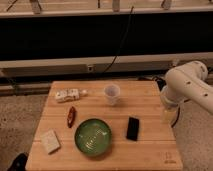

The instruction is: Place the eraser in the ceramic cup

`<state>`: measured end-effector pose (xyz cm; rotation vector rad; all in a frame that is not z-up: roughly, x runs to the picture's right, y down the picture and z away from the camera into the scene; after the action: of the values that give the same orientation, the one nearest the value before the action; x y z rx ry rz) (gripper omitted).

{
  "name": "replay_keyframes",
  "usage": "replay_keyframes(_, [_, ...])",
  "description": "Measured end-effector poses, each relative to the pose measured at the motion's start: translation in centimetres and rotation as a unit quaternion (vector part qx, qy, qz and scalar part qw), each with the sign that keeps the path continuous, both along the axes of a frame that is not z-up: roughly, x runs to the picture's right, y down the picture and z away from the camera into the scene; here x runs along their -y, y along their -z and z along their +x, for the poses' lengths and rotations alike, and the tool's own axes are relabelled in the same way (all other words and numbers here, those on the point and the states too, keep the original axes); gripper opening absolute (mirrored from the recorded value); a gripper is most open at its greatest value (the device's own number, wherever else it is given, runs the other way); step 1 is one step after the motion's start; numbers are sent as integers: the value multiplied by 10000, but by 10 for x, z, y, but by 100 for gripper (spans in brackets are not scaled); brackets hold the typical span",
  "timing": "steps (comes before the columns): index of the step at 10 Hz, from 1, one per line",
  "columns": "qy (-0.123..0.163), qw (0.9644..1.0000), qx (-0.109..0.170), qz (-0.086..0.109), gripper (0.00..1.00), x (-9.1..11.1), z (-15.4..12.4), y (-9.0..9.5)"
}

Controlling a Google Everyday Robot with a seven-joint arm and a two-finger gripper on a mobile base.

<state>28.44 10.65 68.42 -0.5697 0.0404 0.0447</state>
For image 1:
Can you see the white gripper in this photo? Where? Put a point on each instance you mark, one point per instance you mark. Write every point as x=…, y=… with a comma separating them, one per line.
x=169, y=113

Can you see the black eraser block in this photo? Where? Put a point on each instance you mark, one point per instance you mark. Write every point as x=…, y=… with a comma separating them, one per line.
x=132, y=129

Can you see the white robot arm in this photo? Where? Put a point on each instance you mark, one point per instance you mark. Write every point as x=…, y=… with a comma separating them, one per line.
x=186, y=82

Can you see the green ribbed bowl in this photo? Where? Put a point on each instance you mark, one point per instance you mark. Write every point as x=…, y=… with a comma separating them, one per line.
x=93, y=137

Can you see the red brown pocket knife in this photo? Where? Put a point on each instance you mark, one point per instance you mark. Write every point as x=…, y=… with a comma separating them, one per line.
x=71, y=117

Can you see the white soap bar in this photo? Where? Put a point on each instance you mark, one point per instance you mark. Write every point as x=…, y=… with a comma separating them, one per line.
x=50, y=141

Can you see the black object at floor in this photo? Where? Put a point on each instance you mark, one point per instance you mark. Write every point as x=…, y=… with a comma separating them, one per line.
x=19, y=163

